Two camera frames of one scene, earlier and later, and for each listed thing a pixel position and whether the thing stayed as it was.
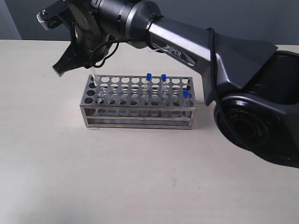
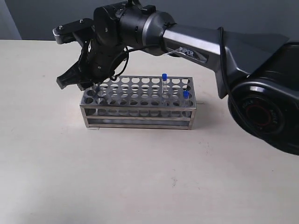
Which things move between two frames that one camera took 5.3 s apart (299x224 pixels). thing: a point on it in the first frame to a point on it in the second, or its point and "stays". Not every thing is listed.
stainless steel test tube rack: (140, 101) stays
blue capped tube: (164, 89) stays
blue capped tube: (146, 90) to (97, 90)
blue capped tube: (186, 95) stays
